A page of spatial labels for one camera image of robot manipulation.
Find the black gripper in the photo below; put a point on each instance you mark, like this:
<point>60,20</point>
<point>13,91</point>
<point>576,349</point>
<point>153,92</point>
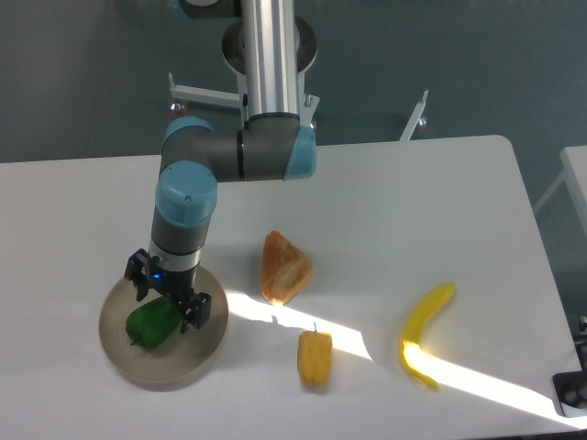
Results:
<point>143,271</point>

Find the green bell pepper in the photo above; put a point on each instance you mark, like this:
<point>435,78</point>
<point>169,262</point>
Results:
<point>152,323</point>

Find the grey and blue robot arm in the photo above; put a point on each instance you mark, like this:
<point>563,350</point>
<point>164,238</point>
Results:
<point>276,142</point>

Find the beige round plate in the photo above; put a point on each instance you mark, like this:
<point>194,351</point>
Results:
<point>182,358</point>

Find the yellow bell pepper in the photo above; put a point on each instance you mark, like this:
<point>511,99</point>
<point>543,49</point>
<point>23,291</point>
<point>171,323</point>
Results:
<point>314,357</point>

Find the orange triangular bread pastry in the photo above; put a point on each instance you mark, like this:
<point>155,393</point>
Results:
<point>285,269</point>

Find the yellow banana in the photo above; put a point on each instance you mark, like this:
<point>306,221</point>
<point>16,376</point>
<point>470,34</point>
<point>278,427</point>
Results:
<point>409,340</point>

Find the black device at table edge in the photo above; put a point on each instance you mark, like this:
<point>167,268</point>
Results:
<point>570,386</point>

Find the white side table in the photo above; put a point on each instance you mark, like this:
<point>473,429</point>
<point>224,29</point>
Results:
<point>573,175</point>

